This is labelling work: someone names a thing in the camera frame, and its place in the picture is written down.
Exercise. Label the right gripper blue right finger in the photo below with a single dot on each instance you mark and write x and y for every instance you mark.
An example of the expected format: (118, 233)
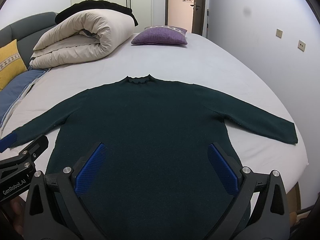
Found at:
(259, 208)

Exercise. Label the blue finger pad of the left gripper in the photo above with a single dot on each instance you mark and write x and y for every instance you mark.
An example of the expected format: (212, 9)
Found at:
(7, 141)

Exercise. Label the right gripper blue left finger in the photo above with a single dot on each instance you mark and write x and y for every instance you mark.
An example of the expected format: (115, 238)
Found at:
(54, 208)

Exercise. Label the dark green sweater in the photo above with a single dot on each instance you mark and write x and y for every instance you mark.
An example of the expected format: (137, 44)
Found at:
(156, 181)

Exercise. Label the blue pillow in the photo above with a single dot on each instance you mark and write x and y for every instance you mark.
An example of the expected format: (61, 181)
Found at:
(15, 91)

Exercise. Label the yellow embroidered cushion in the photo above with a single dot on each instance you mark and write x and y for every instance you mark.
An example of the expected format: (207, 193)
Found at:
(12, 64)

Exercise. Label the grey upholstered headboard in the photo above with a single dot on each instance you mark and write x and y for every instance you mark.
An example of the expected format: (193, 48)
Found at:
(27, 32)

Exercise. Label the rolled beige duvet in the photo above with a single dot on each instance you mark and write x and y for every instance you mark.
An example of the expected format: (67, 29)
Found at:
(86, 36)

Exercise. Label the black garment behind duvet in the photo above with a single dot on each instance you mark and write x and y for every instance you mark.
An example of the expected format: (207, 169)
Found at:
(92, 4)

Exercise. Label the white bed sheet mattress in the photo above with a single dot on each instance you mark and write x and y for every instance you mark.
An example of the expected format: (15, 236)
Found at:
(200, 62)

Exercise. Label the purple cushion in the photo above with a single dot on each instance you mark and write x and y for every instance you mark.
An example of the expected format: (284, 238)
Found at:
(161, 34)

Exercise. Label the dark brown door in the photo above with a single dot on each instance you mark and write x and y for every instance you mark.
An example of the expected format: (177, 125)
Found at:
(198, 16)

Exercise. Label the wall socket plate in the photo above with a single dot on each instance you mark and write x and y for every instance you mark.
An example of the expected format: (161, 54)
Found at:
(279, 33)
(301, 45)

